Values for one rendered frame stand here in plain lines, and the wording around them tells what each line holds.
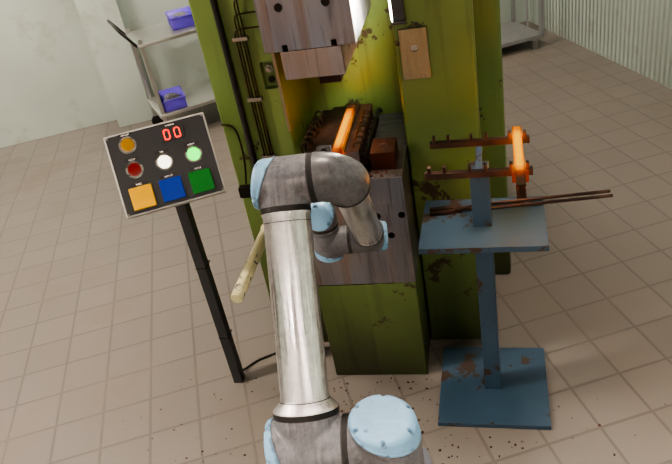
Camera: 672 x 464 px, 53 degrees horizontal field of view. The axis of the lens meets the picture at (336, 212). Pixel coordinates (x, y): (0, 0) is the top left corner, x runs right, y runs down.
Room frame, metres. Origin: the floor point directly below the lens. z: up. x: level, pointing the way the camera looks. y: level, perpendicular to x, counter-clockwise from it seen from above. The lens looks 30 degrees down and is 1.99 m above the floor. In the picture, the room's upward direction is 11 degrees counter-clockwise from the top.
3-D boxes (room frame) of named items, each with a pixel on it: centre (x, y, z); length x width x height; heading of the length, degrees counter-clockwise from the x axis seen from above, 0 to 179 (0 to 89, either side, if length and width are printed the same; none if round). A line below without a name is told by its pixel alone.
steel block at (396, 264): (2.31, -0.13, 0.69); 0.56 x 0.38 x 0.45; 165
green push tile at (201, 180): (2.06, 0.43, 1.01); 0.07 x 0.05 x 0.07; 100
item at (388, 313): (2.31, -0.13, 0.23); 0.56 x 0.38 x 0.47; 165
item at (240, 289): (2.11, 0.34, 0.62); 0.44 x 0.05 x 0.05; 165
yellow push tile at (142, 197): (2.02, 0.62, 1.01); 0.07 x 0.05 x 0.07; 100
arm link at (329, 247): (1.77, 0.03, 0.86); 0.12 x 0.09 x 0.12; 81
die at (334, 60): (2.31, -0.07, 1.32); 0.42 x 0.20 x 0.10; 165
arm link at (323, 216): (1.77, 0.04, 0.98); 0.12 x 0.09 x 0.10; 165
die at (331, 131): (2.31, -0.07, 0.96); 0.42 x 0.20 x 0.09; 165
